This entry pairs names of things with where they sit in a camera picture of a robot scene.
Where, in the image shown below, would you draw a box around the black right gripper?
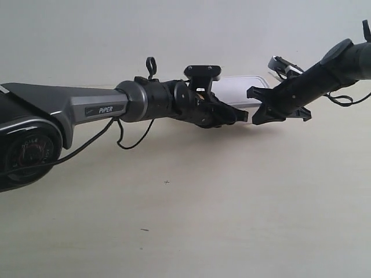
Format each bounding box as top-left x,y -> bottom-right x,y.
246,74 -> 312,125

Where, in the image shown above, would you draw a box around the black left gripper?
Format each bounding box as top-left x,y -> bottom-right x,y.
172,81 -> 249,129

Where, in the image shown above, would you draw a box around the white lidded plastic container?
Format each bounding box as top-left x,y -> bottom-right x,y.
212,75 -> 270,125

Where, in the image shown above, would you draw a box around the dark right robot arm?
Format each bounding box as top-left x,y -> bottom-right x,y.
246,39 -> 370,125

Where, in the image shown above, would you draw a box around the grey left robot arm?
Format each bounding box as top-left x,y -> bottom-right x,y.
1,77 -> 248,192

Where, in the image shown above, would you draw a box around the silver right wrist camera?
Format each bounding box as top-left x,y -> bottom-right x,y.
268,56 -> 304,82

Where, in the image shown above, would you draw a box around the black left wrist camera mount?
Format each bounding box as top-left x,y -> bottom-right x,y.
183,65 -> 222,96

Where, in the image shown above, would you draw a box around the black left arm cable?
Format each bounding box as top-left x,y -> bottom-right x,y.
0,56 -> 159,178

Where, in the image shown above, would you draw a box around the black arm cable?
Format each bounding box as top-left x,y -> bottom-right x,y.
324,20 -> 371,108
0,56 -> 159,178

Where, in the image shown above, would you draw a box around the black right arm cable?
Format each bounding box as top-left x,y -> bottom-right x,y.
324,20 -> 371,108

